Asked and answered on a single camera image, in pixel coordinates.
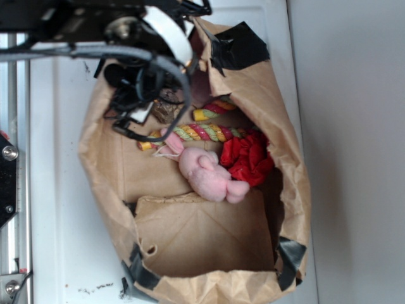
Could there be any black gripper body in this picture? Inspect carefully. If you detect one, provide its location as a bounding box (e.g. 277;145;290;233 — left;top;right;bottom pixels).
103;12;195;127

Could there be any brown rock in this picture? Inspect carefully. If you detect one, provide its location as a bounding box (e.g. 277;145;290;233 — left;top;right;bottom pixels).
152;89;184;124

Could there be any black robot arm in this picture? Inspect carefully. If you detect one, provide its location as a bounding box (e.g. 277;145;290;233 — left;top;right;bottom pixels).
1;1;212;129

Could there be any pink plush bunny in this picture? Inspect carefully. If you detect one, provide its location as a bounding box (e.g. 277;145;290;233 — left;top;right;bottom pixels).
155;128;250;203

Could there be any red crumpled cloth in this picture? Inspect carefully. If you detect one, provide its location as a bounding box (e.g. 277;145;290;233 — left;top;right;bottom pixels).
220;131;275;187

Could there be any brown paper bag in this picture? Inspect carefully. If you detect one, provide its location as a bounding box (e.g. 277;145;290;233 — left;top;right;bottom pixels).
79;18;311;303

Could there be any grey braided cable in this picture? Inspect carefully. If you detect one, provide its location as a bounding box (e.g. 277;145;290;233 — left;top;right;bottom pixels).
0;44;192;143

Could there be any twisted multicolour rope toy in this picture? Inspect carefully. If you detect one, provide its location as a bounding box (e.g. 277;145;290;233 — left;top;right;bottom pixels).
136;96;257;152

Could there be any aluminium extrusion rail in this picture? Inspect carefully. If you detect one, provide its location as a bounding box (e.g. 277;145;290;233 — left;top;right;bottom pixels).
0;31;34;304

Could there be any metal corner bracket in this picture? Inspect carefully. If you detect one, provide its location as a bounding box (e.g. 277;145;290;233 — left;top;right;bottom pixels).
1;272;32;304

